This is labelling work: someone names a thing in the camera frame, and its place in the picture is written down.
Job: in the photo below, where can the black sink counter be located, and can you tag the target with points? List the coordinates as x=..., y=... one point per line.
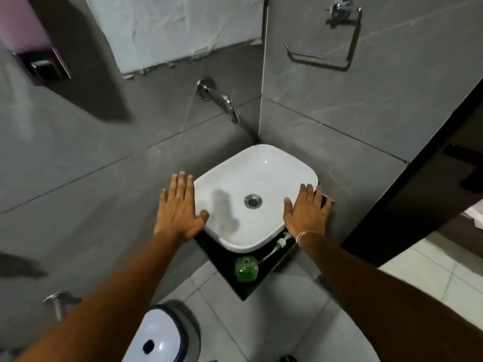
x=226, y=268

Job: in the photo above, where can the black wall dispenser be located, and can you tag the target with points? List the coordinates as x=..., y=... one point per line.
x=43, y=67

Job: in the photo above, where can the person's left middle finger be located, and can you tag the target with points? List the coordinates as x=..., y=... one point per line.
x=182, y=185

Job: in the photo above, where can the white ceramic sink basin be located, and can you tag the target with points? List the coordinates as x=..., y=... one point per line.
x=260, y=173

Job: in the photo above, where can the person's right little finger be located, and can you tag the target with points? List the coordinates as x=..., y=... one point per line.
x=327, y=205

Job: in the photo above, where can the wall mirror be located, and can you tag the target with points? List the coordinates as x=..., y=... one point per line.
x=169, y=26

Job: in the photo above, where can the person's left forearm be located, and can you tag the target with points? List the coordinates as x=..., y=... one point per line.
x=109, y=297

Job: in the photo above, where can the dark wooden door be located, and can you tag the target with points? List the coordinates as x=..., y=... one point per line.
x=426, y=199

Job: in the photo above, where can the person's left hand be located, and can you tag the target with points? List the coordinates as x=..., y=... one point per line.
x=177, y=213

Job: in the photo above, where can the chrome sink drain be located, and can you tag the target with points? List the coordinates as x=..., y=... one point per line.
x=253, y=201

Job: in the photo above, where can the green soap bottle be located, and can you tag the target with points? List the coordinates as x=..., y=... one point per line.
x=246, y=269

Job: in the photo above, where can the chrome wall faucet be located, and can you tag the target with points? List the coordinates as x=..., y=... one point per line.
x=219, y=97

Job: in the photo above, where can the chrome wall pipe fitting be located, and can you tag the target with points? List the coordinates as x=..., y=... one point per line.
x=60, y=301

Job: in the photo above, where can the person's right thumb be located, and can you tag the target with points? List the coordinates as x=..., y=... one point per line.
x=288, y=208

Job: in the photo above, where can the person's right middle finger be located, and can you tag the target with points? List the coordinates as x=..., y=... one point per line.
x=310, y=194

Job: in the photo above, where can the person's left little finger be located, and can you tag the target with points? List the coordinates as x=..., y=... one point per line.
x=163, y=199

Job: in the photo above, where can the white lidded trash bin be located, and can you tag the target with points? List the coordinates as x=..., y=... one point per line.
x=162, y=333

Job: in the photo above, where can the person's right forearm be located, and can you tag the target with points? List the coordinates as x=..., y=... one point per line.
x=385, y=297

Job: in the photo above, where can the white soap pump with tube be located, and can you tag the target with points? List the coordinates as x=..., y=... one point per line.
x=281, y=243

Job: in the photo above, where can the person's left thumb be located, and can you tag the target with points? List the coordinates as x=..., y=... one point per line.
x=202, y=217

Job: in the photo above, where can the person's right hand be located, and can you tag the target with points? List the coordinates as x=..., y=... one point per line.
x=306, y=218

